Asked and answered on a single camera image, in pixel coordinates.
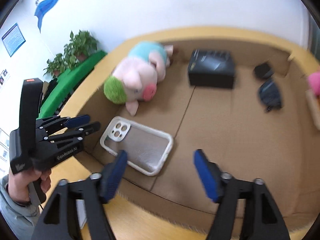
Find pink strawberry plush toy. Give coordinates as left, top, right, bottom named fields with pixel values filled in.
left=307, top=71, right=320, bottom=94

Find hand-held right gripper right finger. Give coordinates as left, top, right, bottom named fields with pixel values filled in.
left=194, top=149, right=292, bottom=240

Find white plastic packet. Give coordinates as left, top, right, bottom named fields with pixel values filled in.
left=76, top=200, right=88, bottom=229

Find blue wall banner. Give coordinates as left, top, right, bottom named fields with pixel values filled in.
left=34, top=0, right=68, bottom=33

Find wall photo sheet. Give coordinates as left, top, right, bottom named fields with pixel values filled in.
left=0, top=70, right=10, bottom=88

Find brown cardboard box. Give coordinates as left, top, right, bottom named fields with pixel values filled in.
left=62, top=35, right=320, bottom=222

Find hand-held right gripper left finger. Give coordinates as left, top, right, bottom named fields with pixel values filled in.
left=31, top=150, right=128, bottom=240

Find small potted plant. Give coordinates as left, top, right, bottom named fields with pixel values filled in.
left=43, top=53, right=68, bottom=77

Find person's left hand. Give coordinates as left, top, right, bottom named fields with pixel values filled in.
left=7, top=168, right=52, bottom=207

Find person's left forearm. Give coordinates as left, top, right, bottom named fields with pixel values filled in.
left=0, top=175, right=42, bottom=234

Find large potted plant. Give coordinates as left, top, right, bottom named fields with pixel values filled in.
left=64, top=30, right=98, bottom=68

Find pink pig plush toy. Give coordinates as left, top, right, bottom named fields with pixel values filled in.
left=104, top=41, right=175, bottom=117

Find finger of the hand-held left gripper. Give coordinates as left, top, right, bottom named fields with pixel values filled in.
left=36, top=114, right=90, bottom=137
left=37, top=121, right=101, bottom=146

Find blue framed wall poster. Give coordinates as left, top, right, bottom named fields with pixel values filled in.
left=1, top=22, right=27, bottom=57

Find black box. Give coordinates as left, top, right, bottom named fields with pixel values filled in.
left=188, top=49, right=235, bottom=89

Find black sunglasses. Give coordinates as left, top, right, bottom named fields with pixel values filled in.
left=254, top=61, right=283, bottom=113

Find large cardboard box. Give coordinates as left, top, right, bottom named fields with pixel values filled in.
left=37, top=26, right=320, bottom=240

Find white clear phone case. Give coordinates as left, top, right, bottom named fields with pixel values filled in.
left=100, top=116, right=174, bottom=177

